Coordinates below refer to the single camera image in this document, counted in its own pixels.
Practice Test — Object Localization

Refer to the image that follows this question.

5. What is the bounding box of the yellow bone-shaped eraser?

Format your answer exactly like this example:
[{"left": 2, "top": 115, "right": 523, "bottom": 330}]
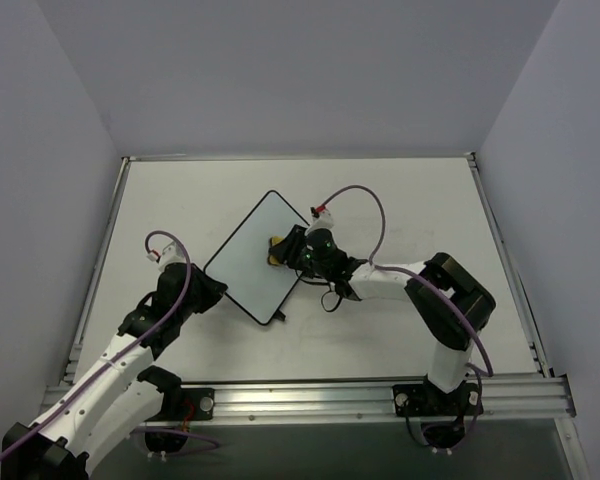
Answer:
[{"left": 267, "top": 236, "right": 286, "bottom": 266}]

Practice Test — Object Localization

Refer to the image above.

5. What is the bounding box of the black-framed whiteboard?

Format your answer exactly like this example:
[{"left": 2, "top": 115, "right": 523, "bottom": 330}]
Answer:
[{"left": 204, "top": 190, "right": 307, "bottom": 326}]

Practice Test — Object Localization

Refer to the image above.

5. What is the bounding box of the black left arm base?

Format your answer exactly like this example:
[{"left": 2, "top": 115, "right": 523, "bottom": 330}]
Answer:
[{"left": 144, "top": 388, "right": 218, "bottom": 456}]

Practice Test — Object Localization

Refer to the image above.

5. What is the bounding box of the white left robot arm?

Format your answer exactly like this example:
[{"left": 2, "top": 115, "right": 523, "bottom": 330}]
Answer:
[{"left": 0, "top": 262, "right": 227, "bottom": 479}]

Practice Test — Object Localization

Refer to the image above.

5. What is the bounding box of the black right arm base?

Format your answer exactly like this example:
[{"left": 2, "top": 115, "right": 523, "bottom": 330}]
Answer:
[{"left": 392, "top": 379, "right": 484, "bottom": 455}]

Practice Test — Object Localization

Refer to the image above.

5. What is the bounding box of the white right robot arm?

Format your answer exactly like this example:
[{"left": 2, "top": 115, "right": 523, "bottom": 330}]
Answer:
[{"left": 268, "top": 225, "right": 496, "bottom": 413}]

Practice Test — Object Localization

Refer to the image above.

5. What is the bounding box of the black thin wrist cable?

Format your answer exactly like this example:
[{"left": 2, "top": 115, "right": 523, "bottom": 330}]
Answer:
[{"left": 294, "top": 269, "right": 351, "bottom": 314}]

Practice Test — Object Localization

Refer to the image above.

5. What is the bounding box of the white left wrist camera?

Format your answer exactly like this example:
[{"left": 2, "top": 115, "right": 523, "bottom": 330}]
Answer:
[{"left": 146, "top": 241, "right": 187, "bottom": 272}]

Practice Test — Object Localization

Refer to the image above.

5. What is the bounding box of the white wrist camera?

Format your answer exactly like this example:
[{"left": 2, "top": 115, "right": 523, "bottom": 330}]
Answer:
[
  {"left": 307, "top": 205, "right": 335, "bottom": 232},
  {"left": 146, "top": 241, "right": 187, "bottom": 272}
]

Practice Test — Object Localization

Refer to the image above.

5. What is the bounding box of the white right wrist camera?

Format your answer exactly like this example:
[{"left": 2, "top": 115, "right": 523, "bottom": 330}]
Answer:
[{"left": 307, "top": 205, "right": 335, "bottom": 232}]

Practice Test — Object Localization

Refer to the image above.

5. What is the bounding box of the aluminium front frame rail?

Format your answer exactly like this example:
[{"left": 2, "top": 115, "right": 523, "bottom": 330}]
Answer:
[{"left": 33, "top": 376, "right": 577, "bottom": 429}]

